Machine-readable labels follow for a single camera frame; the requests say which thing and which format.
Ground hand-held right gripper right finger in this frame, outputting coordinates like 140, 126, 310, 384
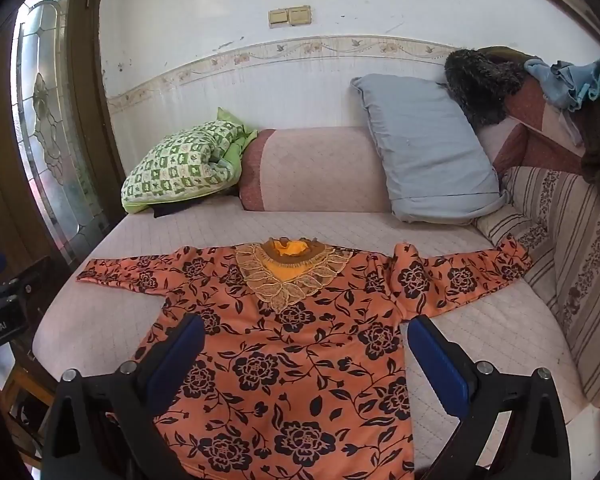
406, 315, 574, 480

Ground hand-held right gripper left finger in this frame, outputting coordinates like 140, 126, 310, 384
42, 312, 207, 480

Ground orange black floral blouse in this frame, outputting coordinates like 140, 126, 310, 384
75, 236, 533, 480

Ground light blue clothes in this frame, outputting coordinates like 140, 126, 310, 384
523, 54, 600, 114

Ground wooden chair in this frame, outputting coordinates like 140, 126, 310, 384
0, 352, 57, 467

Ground striped floral cushion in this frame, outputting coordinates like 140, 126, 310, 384
475, 165, 600, 409

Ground green white patterned pillow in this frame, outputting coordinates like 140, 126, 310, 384
121, 107, 258, 215

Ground wooden door with stained glass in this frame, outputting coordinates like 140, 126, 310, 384
0, 0, 127, 273

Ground light blue pillow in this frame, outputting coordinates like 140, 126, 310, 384
350, 73, 509, 225

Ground pink quilted bolster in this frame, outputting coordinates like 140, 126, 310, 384
237, 127, 397, 214

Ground red pink patterned cushion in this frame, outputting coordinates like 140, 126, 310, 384
477, 76, 589, 177

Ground dark furry cloth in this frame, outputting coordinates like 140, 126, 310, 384
443, 48, 529, 129

